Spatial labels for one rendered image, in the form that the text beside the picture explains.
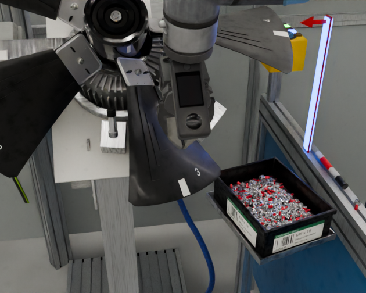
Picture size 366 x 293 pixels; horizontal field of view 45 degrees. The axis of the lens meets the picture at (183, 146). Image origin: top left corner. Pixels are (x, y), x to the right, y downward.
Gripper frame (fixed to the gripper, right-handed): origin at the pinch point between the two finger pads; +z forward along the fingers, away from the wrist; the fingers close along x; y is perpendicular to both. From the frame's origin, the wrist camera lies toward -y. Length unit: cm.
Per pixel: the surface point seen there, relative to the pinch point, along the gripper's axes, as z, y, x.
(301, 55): 14, 42, -40
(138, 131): 1.4, 5.6, 7.2
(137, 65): -1.6, 20.7, 6.2
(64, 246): 114, 49, 38
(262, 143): 49, 42, -35
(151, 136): 3.0, 5.7, 4.8
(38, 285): 121, 36, 49
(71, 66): -2.5, 20.4, 18.9
